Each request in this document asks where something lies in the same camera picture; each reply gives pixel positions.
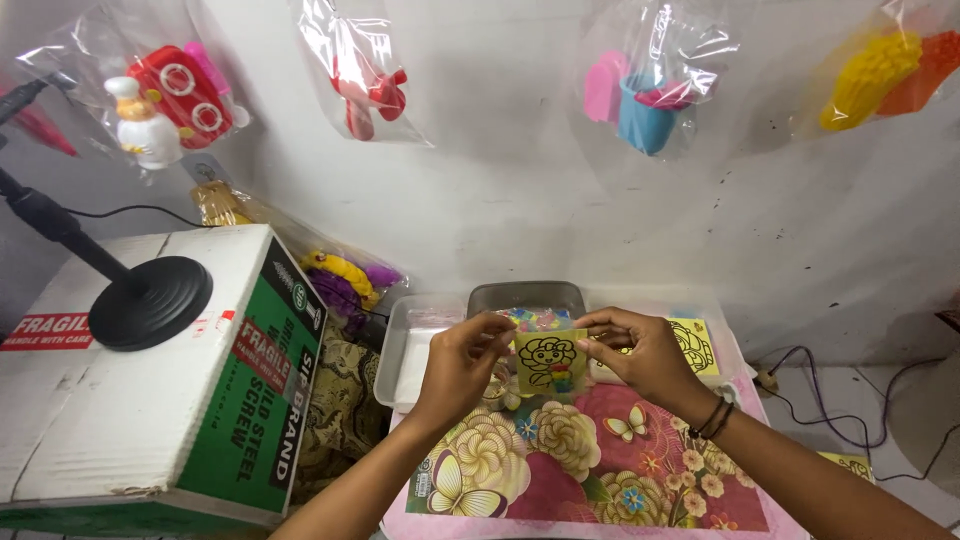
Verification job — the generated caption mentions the person's left hand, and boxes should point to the person's left hand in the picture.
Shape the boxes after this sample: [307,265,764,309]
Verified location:
[414,312,519,433]

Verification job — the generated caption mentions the person's right hand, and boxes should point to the person's right hand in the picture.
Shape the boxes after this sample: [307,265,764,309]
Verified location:
[573,306,715,430]

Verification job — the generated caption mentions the yellow sand art card packet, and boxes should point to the yellow sand art card packet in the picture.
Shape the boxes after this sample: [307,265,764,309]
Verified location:
[491,306,591,399]

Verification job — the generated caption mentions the clear plastic tray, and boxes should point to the clear plastic tray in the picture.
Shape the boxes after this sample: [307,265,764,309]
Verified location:
[372,293,472,415]

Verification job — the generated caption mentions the black wrist bands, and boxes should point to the black wrist bands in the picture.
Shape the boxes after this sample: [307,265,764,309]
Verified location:
[687,395,737,442]

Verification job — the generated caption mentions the dark grey plastic container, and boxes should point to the dark grey plastic container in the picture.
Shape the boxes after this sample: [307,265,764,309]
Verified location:
[465,280,588,321]

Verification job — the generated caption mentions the gold patterned cloth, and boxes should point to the gold patterned cloth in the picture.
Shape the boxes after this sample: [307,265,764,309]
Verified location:
[291,336,393,505]

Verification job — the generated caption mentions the colourful floral butterfly mat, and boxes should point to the colourful floral butterfly mat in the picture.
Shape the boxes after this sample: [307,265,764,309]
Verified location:
[405,377,774,534]

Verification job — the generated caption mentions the bag with yellow purple toys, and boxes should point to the bag with yellow purple toys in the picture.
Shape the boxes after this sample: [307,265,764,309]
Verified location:
[189,178,411,333]

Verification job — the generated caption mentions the small yellow sand art card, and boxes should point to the small yellow sand art card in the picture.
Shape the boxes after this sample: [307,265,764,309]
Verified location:
[816,450,877,486]

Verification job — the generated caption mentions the bag with pink blue toys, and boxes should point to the bag with pink blue toys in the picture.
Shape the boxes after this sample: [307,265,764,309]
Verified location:
[568,0,742,165]

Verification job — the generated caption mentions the bag with red toy pieces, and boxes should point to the bag with red toy pieces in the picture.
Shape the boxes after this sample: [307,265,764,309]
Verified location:
[288,0,435,149]

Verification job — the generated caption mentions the white and green cardboard box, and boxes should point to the white and green cardboard box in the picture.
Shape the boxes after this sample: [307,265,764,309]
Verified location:
[0,223,330,532]

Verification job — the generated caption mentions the black round-base stand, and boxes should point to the black round-base stand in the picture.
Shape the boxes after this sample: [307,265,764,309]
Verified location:
[0,70,216,353]

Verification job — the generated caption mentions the bag with yellow orange toys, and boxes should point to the bag with yellow orange toys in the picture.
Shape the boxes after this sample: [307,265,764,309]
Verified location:
[796,0,960,142]

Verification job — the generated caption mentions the bag with chef toy set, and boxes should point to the bag with chef toy set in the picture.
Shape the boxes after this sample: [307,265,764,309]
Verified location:
[13,0,255,175]

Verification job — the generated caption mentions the bag with pink toy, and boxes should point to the bag with pink toy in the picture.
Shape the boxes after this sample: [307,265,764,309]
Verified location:
[0,78,81,159]

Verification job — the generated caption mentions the tangle of dark cables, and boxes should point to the tangle of dark cables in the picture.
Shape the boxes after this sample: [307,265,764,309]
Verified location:
[752,344,960,483]

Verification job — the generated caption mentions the thin black cable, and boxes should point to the thin black cable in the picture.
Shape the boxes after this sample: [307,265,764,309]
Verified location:
[63,203,205,228]

